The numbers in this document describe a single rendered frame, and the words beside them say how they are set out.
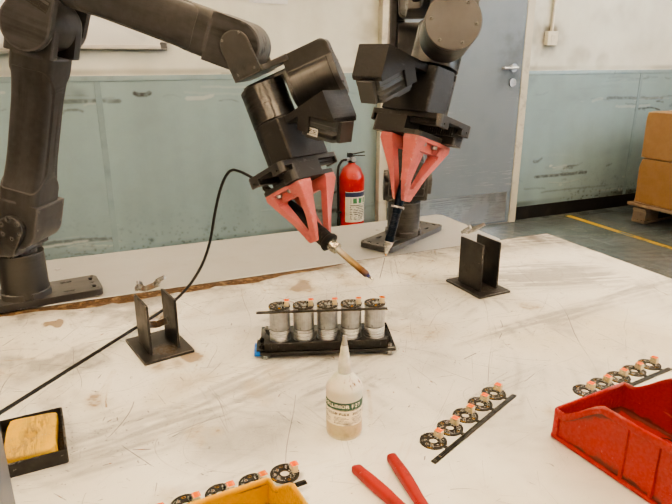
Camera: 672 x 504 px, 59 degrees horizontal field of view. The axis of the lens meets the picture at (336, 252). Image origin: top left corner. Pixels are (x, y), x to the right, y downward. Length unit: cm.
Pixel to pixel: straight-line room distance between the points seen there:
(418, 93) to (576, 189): 407
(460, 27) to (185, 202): 281
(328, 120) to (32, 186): 41
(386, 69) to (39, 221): 51
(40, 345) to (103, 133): 248
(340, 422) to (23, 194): 53
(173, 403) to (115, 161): 268
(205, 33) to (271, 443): 46
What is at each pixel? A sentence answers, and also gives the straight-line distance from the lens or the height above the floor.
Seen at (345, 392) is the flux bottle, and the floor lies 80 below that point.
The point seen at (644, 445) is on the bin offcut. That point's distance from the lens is 55.
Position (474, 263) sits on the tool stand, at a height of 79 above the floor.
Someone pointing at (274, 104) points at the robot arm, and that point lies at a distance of 75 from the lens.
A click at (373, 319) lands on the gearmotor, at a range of 71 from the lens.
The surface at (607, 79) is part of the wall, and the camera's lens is 475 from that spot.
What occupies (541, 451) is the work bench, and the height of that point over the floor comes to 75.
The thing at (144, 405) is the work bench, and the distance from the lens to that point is 66.
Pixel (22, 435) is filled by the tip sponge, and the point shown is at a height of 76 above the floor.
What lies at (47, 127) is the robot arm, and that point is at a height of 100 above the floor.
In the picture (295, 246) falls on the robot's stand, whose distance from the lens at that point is 112.
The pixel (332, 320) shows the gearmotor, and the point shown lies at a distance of 70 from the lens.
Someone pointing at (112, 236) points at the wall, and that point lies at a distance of 335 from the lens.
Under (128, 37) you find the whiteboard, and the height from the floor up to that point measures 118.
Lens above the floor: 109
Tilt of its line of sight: 18 degrees down
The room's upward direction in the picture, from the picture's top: straight up
